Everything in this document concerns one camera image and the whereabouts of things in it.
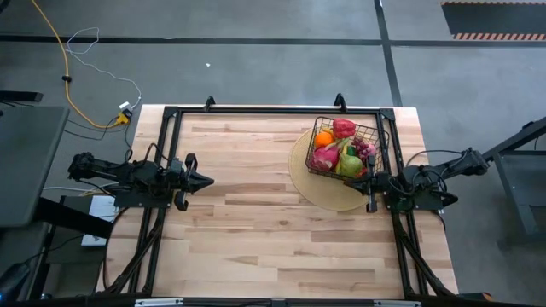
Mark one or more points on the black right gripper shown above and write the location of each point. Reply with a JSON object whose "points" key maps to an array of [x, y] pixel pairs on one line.
{"points": [[379, 183]]}

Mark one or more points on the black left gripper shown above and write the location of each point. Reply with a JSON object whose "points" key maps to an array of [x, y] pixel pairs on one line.
{"points": [[182, 177]]}

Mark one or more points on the green pear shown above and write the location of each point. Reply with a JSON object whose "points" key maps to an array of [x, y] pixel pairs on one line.
{"points": [[350, 165]]}

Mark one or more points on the green lime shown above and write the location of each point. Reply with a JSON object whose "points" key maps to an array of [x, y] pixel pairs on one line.
{"points": [[350, 150]]}

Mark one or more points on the red grape bunch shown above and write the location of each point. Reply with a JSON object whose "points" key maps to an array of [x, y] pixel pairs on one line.
{"points": [[361, 146]]}

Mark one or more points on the pink dragon fruit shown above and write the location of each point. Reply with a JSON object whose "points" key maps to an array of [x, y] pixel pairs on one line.
{"points": [[325, 159]]}

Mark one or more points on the orange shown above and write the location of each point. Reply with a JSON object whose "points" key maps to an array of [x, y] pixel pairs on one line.
{"points": [[324, 140]]}

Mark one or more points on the red bell pepper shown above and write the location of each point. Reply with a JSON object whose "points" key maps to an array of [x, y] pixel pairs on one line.
{"points": [[344, 128]]}

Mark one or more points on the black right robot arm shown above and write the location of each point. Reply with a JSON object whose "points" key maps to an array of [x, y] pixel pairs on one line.
{"points": [[426, 177]]}

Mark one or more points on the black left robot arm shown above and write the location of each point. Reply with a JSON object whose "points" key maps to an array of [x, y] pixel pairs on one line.
{"points": [[128, 172]]}

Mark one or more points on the round woven placemat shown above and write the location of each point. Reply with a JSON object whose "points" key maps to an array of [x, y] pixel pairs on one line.
{"points": [[324, 194]]}

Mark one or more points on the white box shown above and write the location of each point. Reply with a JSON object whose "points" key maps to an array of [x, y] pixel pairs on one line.
{"points": [[102, 209]]}

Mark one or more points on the white power adapter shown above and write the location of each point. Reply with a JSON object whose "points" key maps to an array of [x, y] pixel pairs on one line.
{"points": [[125, 106]]}

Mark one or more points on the black desk beam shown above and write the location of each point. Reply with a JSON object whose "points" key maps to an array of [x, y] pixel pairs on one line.
{"points": [[72, 217]]}

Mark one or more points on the black table stand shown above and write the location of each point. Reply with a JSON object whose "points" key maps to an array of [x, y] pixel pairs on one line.
{"points": [[512, 143]]}

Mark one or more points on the grey desk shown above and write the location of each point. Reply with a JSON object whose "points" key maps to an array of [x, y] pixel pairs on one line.
{"points": [[30, 166]]}

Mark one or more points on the black flat bar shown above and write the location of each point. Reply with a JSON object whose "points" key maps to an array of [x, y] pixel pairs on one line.
{"points": [[19, 96]]}

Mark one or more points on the black hazard striped mat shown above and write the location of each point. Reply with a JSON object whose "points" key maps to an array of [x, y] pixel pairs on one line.
{"points": [[490, 19]]}

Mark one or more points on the black frame bracket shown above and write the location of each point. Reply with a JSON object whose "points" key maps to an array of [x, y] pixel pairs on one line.
{"points": [[340, 102], [209, 103]]}

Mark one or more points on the black metal table frame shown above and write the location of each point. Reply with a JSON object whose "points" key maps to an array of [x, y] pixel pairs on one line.
{"points": [[277, 110]]}

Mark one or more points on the silver metal bracket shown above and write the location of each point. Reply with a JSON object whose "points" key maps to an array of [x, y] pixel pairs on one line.
{"points": [[158, 302], [396, 303]]}

